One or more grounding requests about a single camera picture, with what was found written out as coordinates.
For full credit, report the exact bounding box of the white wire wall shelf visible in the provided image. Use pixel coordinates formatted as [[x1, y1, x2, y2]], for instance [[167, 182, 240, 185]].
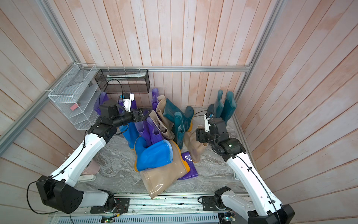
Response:
[[48, 63, 101, 130]]

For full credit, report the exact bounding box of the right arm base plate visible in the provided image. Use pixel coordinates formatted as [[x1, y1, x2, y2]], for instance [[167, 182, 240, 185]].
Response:
[[198, 196, 225, 211]]

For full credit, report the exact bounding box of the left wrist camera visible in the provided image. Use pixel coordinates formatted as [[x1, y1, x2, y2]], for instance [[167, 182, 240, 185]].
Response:
[[122, 93, 137, 112]]

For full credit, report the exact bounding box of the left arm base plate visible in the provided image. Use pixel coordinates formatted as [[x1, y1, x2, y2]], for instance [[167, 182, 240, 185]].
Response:
[[90, 198, 130, 214]]

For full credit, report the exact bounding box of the black mesh wall basket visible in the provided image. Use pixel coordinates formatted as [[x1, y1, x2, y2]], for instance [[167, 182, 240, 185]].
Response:
[[95, 68, 151, 94]]

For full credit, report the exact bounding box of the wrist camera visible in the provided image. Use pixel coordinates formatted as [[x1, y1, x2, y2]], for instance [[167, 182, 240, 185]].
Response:
[[122, 93, 137, 112], [203, 111, 214, 132]]

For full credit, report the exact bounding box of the vented grille strip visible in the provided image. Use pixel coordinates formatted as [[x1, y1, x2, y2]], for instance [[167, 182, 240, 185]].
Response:
[[52, 213, 220, 224]]

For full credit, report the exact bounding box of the lilac purple boot right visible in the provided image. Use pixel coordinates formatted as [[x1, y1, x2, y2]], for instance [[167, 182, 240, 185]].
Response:
[[146, 117, 164, 144]]

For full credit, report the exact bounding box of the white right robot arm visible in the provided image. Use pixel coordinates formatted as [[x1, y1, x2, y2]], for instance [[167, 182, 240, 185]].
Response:
[[195, 118, 295, 224]]

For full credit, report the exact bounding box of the lilac purple boot left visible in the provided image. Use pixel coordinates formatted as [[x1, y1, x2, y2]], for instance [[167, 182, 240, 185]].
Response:
[[135, 120, 152, 147]]

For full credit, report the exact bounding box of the pink eraser block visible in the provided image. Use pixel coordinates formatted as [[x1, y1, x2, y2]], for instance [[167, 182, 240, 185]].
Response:
[[70, 104, 79, 111]]

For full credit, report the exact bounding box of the large blue boot lying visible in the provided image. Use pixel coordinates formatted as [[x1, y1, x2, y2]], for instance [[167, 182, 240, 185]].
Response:
[[134, 137, 173, 172]]

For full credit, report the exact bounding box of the lilac purple boot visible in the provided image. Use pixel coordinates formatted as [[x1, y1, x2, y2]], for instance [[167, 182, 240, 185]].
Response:
[[135, 120, 152, 147], [146, 117, 164, 144]]

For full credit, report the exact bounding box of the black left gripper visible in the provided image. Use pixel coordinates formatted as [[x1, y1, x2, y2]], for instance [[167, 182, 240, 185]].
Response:
[[112, 107, 153, 127]]

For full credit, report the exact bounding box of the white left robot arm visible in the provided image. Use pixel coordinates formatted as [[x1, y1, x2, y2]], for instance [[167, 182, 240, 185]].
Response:
[[35, 106, 152, 214]]

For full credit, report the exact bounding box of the large beige boot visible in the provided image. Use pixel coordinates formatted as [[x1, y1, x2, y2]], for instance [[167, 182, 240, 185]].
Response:
[[140, 140, 190, 199]]

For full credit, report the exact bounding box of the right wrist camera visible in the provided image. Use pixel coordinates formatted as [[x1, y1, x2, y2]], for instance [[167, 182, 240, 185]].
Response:
[[203, 111, 214, 132]]

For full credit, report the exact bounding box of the large purple boot lying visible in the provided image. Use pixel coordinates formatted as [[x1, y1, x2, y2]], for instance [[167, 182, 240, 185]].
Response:
[[179, 152, 198, 180]]

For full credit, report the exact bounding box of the small blue boot standing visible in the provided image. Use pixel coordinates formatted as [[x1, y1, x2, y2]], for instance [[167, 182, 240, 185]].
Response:
[[119, 122, 139, 149]]

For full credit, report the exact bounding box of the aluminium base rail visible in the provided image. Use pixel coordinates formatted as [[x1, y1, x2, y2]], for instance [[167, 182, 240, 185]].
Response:
[[47, 192, 280, 217]]

